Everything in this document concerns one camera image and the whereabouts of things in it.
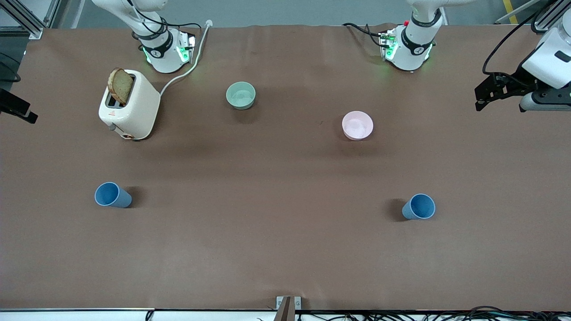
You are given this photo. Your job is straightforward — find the blue plastic cup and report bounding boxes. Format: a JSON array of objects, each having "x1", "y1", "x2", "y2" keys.
[
  {"x1": 94, "y1": 182, "x2": 132, "y2": 209},
  {"x1": 402, "y1": 193, "x2": 436, "y2": 220}
]

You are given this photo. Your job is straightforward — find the brown bread slice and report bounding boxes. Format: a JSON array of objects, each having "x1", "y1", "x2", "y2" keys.
[{"x1": 108, "y1": 67, "x2": 134, "y2": 106}]

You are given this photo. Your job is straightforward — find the cream white toaster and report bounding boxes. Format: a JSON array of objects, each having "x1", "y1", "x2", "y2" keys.
[{"x1": 98, "y1": 69, "x2": 161, "y2": 141}]

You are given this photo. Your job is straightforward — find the pink bowl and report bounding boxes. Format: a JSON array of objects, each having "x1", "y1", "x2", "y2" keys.
[{"x1": 342, "y1": 111, "x2": 374, "y2": 141}]

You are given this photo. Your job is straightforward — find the brown table cover sheet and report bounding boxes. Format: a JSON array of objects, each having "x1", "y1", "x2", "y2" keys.
[{"x1": 0, "y1": 23, "x2": 571, "y2": 311}]

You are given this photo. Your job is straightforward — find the white toaster power cable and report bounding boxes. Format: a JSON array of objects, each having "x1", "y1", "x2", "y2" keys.
[{"x1": 159, "y1": 19, "x2": 213, "y2": 95}]

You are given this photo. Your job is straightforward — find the black arm base cable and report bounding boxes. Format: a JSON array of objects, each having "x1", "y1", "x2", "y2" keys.
[
  {"x1": 129, "y1": 0, "x2": 203, "y2": 49},
  {"x1": 343, "y1": 22, "x2": 389, "y2": 47}
]

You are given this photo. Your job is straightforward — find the aluminium frame profile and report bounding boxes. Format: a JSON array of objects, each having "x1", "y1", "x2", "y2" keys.
[
  {"x1": 495, "y1": 0, "x2": 571, "y2": 34},
  {"x1": 0, "y1": 0, "x2": 61, "y2": 39}
]

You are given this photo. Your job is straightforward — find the black cable bundle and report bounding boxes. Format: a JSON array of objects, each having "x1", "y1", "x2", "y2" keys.
[{"x1": 294, "y1": 305, "x2": 571, "y2": 321}]

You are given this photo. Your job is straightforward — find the metal bracket with post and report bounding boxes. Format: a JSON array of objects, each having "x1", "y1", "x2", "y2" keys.
[{"x1": 276, "y1": 296, "x2": 302, "y2": 321}]

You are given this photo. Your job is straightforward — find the green bowl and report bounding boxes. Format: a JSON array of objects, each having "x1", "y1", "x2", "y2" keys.
[{"x1": 226, "y1": 82, "x2": 257, "y2": 110}]

